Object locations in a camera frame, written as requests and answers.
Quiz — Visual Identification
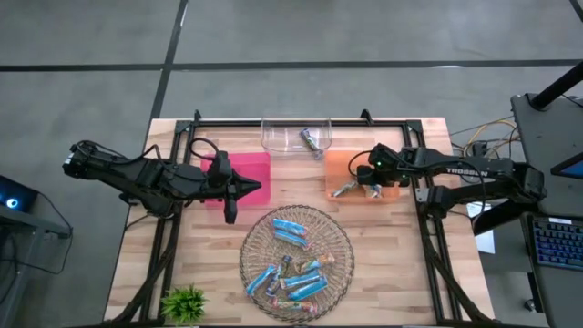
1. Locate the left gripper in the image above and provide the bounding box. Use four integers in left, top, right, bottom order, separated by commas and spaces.
207, 149, 263, 225

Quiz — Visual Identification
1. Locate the silver tan granola bar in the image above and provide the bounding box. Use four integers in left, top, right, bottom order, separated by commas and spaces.
331, 180, 360, 199

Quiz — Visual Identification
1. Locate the yellow blue granola bar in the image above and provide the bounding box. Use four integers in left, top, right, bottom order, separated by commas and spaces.
295, 252, 336, 274

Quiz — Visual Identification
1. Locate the dark purple silver granola bar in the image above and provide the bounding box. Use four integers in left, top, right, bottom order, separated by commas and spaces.
299, 128, 324, 159
266, 253, 293, 297

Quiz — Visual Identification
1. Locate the red logo Chewy granola bar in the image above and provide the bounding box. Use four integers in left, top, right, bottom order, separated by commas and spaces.
271, 297, 319, 316

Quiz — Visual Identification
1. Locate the pink plastic tray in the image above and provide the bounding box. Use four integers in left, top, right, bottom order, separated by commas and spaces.
199, 152, 273, 209

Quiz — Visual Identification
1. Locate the orange plastic tray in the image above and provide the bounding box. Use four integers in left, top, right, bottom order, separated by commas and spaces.
324, 149, 400, 205

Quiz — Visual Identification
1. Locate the clear plastic bin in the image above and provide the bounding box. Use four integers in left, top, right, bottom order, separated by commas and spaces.
260, 116, 332, 160

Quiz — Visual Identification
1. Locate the round woven wicker basket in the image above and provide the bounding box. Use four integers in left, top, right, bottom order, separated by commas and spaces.
239, 204, 356, 324

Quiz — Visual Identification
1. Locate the small green artificial plant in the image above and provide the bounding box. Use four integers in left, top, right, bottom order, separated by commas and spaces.
159, 283, 210, 325

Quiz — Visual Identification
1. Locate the white paper sheet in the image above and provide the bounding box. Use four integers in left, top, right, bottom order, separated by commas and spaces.
465, 200, 496, 255

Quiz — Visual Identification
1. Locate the black cart leg bar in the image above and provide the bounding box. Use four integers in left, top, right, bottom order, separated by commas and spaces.
471, 195, 538, 237

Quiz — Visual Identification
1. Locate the grey metal stand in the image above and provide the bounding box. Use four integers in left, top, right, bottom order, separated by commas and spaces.
0, 209, 74, 328

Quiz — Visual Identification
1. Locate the backlit computer keyboard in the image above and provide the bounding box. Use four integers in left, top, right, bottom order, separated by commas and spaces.
531, 217, 583, 271

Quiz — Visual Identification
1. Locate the dark grey cart top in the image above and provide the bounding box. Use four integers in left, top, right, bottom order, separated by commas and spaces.
509, 93, 583, 218

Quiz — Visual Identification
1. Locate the tablet with blue screen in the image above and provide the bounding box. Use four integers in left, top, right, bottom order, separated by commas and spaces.
549, 152, 583, 181

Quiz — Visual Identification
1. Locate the black slanted pole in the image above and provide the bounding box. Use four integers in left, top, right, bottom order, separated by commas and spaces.
529, 61, 583, 111

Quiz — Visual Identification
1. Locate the black computer with blue light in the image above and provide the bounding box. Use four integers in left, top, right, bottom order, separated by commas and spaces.
0, 175, 40, 214

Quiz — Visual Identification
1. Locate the grey desk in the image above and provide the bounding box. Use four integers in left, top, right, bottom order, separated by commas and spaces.
520, 211, 583, 328

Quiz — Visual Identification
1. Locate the black metal table frame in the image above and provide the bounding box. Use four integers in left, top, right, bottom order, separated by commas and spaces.
102, 108, 498, 328

